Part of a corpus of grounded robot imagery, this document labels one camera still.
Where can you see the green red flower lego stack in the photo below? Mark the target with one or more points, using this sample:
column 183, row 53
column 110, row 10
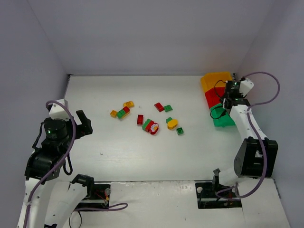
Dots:
column 150, row 126

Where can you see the green square lego brick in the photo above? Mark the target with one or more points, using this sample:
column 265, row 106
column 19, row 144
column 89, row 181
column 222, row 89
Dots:
column 180, row 131

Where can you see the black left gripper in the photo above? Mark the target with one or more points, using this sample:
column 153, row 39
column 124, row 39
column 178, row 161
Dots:
column 83, row 124

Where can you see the red long lego brick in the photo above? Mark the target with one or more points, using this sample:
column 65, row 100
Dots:
column 140, row 119

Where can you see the yellow curved lego brick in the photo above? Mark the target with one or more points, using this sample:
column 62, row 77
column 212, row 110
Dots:
column 129, row 104

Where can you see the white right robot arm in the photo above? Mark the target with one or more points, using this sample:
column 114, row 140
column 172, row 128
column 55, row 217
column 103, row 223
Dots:
column 257, row 154

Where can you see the red sloped lego brick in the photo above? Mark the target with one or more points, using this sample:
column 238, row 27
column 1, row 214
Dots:
column 159, row 107

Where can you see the yellow plastic bin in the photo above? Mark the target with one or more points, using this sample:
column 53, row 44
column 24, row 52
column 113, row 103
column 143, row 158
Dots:
column 209, row 80

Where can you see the green plastic bin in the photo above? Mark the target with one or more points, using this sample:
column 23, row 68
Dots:
column 220, row 116

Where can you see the red plastic bin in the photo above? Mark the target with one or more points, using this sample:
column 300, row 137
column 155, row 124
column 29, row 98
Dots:
column 213, row 96

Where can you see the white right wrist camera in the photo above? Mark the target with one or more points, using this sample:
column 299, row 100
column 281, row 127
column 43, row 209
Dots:
column 245, row 86

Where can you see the small yellow lego brick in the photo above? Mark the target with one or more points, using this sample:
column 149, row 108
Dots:
column 113, row 114

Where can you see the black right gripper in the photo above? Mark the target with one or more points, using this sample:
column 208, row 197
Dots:
column 226, row 103

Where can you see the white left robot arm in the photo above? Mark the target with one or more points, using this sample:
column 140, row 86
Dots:
column 51, row 154

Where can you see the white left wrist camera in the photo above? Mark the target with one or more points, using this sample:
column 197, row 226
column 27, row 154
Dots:
column 57, row 112

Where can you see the green red yellow lego stack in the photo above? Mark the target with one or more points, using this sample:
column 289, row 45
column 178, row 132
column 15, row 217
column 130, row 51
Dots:
column 123, row 112

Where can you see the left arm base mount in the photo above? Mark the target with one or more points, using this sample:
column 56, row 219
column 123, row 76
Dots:
column 98, row 198

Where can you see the green yellow oval lego stack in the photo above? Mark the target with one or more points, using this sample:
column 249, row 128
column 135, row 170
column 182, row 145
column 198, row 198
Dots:
column 171, row 123

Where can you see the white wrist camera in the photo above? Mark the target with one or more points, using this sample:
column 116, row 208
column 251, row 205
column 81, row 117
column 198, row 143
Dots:
column 57, row 112
column 245, row 86

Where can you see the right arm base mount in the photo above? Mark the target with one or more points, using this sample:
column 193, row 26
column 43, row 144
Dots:
column 207, row 198

